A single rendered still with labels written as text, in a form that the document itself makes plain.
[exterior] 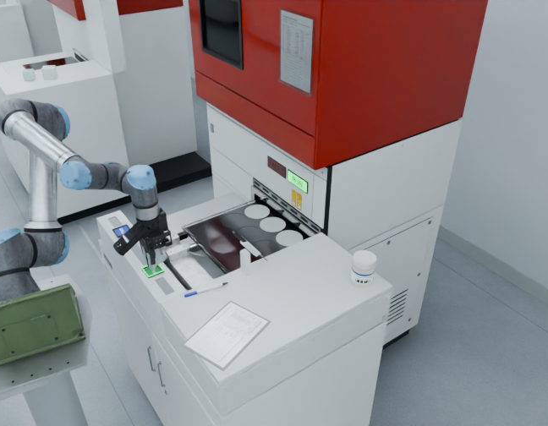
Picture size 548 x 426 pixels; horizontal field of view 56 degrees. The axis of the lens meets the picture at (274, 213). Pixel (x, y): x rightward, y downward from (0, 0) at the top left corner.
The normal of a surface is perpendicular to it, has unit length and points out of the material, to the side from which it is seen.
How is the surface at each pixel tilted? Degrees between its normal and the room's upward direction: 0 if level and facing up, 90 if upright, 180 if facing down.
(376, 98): 90
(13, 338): 90
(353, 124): 90
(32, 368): 0
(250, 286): 0
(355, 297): 0
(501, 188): 90
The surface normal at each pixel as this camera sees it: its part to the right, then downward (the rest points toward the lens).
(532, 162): -0.82, 0.33
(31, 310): 0.43, 0.51
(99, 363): 0.00, -0.83
